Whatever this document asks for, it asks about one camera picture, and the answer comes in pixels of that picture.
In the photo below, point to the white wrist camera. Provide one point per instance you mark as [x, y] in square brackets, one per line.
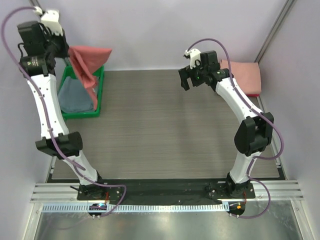
[194, 55]
[50, 19]

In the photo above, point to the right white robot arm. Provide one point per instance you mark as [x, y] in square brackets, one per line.
[254, 133]

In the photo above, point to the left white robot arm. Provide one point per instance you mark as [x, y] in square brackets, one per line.
[43, 46]

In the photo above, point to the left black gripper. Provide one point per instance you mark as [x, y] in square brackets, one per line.
[48, 34]

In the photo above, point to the blue grey t shirt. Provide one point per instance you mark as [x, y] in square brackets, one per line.
[73, 97]

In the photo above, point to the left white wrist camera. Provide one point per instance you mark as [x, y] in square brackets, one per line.
[50, 19]

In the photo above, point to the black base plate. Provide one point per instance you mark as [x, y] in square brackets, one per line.
[172, 190]

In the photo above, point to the folded light pink t shirt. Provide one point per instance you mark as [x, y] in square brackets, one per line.
[248, 76]

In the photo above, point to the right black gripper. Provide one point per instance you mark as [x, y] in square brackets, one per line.
[186, 75]

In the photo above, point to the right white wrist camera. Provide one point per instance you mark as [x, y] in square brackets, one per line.
[194, 55]

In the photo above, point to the white slotted cable duct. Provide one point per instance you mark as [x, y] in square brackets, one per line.
[100, 208]

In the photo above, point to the coral red t shirt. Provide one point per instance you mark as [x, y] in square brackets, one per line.
[85, 60]

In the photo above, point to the aluminium frame rail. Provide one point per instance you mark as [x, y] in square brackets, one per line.
[280, 190]

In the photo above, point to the green plastic bin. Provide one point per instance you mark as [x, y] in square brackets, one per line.
[99, 74]

